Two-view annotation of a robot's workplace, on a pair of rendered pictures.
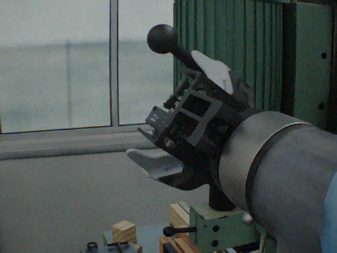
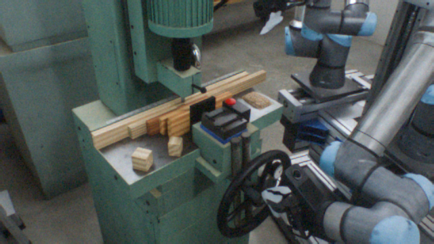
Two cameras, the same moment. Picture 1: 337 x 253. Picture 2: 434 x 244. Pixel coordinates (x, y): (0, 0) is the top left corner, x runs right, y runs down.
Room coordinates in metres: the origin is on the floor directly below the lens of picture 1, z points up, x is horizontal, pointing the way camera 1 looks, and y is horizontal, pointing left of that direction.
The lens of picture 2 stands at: (0.90, 0.83, 1.56)
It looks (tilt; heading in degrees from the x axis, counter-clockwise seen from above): 35 degrees down; 247
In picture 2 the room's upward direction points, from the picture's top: 3 degrees clockwise
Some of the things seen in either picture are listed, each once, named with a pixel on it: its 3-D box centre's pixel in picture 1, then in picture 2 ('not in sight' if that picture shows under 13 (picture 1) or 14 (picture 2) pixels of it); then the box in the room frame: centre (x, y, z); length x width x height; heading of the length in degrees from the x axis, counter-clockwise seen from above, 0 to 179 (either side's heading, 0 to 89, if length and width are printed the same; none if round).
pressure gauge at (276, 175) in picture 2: not in sight; (275, 171); (0.32, 0.01, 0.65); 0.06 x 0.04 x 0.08; 20
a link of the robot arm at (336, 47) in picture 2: not in sight; (333, 44); (-0.06, -0.27, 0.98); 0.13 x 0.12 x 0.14; 149
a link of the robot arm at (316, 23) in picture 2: not in sight; (320, 21); (0.17, -0.09, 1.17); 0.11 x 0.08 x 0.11; 149
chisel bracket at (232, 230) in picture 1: (231, 226); (179, 78); (0.64, -0.11, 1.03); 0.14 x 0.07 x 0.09; 110
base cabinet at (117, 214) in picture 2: not in sight; (169, 206); (0.68, -0.21, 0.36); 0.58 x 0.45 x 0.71; 110
